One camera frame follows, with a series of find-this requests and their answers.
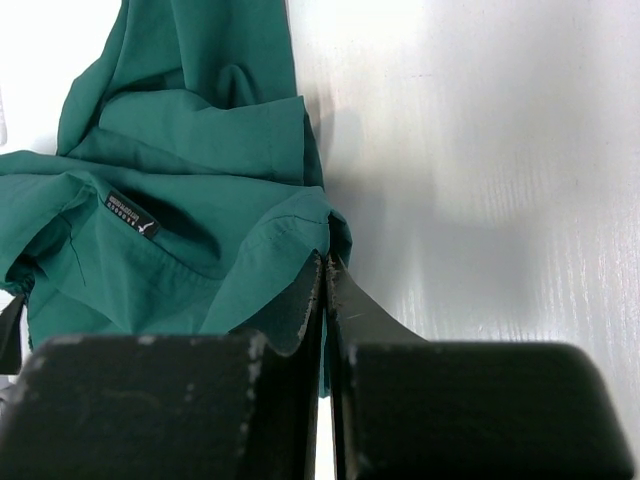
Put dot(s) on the teal green shorts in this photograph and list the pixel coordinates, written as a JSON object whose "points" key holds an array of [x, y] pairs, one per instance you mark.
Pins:
{"points": [[186, 191]]}

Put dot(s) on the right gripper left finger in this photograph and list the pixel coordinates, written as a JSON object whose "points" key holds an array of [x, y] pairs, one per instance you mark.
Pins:
{"points": [[237, 406]]}

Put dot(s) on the white plastic basket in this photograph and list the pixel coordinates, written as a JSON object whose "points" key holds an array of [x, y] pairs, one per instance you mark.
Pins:
{"points": [[3, 120]]}

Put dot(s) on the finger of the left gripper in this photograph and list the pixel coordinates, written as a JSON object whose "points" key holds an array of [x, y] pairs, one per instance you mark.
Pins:
{"points": [[11, 346]]}

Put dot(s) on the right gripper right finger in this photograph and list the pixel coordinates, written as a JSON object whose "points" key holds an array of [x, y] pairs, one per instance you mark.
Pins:
{"points": [[404, 407]]}

